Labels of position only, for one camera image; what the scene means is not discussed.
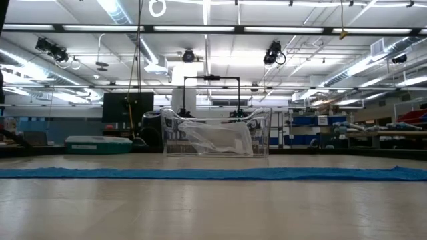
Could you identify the clear plastic container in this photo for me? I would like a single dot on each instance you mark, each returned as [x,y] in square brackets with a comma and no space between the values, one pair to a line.
[166,146]

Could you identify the wooden workbench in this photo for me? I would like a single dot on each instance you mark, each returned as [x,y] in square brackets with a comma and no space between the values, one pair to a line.
[383,134]

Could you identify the black overhead light bar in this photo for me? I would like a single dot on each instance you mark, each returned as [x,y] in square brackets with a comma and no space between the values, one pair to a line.
[239,29]

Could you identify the black ceiling camera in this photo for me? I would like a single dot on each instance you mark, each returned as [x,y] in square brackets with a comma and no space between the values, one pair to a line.
[188,56]
[273,53]
[55,51]

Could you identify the black aluminium table frame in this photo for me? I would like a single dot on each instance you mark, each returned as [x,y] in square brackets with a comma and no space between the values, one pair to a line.
[333,152]

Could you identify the clear plastic packet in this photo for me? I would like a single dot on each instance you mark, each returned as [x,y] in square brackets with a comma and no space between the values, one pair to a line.
[220,140]

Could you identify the blue storage bins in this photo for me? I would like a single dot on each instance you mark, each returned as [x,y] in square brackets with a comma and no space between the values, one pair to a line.
[307,120]

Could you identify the blue elastic bandage strip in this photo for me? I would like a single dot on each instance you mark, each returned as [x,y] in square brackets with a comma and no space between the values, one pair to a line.
[213,174]

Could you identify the yellow hanging hook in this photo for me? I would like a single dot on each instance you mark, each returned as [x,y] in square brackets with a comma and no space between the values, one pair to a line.
[343,34]

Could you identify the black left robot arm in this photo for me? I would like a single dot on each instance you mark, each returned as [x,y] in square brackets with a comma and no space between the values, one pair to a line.
[2,11]

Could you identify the teal wipes pack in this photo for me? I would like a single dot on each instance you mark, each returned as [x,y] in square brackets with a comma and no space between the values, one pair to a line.
[96,146]

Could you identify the black chair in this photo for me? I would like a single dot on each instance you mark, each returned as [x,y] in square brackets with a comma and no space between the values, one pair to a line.
[151,130]

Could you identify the black monitor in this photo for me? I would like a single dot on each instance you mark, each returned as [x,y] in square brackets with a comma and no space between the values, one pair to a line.
[140,106]

